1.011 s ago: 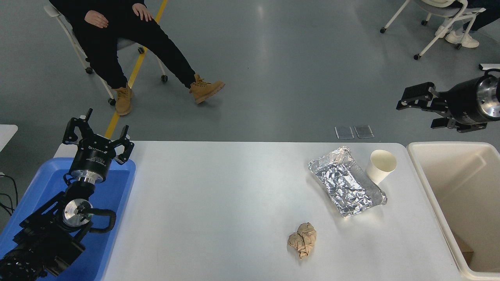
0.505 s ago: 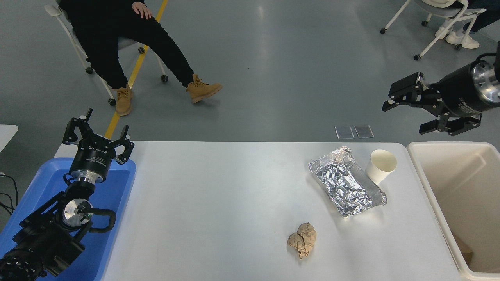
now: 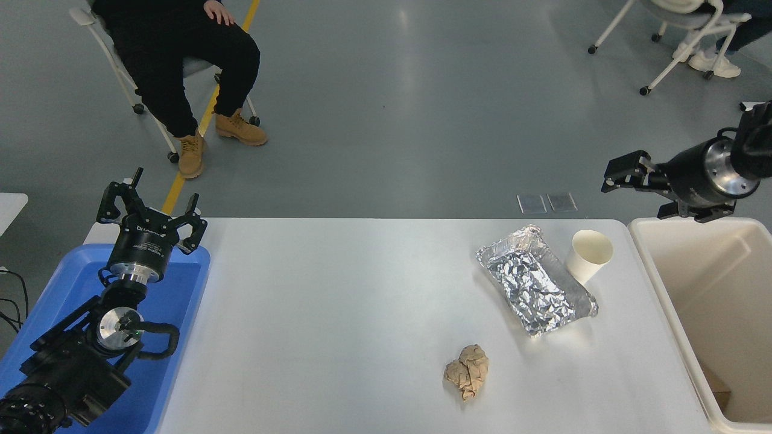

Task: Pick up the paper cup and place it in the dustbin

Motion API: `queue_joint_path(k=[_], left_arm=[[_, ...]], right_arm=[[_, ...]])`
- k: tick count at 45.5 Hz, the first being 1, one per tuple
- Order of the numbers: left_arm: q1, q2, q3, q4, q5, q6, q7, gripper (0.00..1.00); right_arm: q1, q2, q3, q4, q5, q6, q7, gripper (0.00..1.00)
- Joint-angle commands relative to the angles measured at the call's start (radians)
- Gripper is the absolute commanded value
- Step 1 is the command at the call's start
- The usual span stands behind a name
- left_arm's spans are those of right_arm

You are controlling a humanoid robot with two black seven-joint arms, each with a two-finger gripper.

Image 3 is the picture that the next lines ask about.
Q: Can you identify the large pale bin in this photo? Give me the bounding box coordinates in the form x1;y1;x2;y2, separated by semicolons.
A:
627;217;772;434

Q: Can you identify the white side table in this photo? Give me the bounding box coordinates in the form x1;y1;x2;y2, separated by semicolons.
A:
0;193;29;237

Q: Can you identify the grey wheeled chair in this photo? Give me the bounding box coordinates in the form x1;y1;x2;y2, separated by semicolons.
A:
68;6;261;164

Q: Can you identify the white paper cup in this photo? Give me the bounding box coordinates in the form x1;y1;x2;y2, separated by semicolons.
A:
565;230;614;285

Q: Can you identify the white-framed wheeled chair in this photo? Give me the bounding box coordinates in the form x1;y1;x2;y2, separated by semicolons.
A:
587;0;753;96

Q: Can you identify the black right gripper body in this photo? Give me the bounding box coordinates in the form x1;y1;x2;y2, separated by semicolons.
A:
666;140;720;204

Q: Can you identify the person's left hand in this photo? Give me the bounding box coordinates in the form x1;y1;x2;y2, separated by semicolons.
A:
204;0;236;26

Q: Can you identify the foil tray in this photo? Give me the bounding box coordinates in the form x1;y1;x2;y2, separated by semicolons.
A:
476;225;600;338

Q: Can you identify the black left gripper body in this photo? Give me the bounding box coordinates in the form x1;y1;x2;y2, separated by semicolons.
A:
109;210;183;277

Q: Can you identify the crumpled tan paper ball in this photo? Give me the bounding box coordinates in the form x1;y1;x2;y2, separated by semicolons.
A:
444;344;490;401

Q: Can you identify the black cable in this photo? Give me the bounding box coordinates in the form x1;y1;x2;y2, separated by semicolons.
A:
0;298;24;333
0;268;29;323

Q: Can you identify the seated person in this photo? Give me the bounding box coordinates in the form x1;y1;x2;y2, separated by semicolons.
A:
671;0;772;79

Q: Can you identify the blue plastic tray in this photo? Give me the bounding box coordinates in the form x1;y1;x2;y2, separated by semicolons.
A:
0;243;211;434

